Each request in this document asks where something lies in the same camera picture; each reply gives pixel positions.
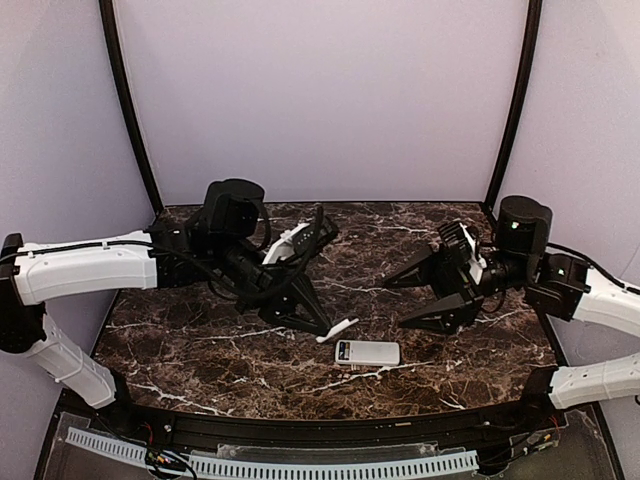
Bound white battery cover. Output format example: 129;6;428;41
315;318;359;344

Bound white remote control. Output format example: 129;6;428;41
335;340;401;367

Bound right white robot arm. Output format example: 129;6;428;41
383;195;639;336

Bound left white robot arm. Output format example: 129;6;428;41
1;179;338;410

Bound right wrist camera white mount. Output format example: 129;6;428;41
438;221;488;285

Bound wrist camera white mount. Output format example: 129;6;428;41
438;221;488;285
262;214;339;270

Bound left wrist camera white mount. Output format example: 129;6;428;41
262;214;339;270

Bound black front rail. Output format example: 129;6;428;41
130;402;532;449

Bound white slotted cable duct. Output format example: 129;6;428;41
65;427;479;479

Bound right black frame post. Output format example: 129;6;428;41
482;0;543;214

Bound black frame post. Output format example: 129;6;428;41
482;0;543;214
98;0;164;215

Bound left black frame post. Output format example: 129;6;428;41
98;0;164;215

